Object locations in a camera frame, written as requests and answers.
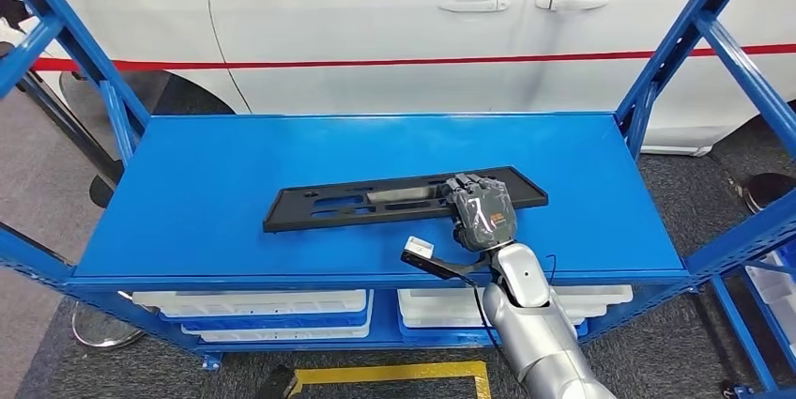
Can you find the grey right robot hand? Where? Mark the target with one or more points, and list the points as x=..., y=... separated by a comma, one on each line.
x=485, y=216

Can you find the black plastic plate frame part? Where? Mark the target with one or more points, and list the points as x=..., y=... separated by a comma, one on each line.
x=283, y=213

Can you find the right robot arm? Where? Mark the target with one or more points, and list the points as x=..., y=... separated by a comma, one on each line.
x=528, y=334

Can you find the blue plastic storage bin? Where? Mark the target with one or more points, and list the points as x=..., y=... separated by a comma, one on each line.
x=435, y=335
x=261, y=322

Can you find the yellow floor tape square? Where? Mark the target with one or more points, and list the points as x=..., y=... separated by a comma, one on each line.
x=385, y=373

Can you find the red barrier belt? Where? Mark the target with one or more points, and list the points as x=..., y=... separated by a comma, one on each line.
x=373, y=63

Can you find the white car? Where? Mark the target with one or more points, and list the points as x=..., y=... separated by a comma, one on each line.
x=373, y=10

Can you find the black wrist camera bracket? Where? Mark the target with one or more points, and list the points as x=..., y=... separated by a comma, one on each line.
x=435, y=267

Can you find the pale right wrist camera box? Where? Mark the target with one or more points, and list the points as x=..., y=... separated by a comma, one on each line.
x=420, y=247

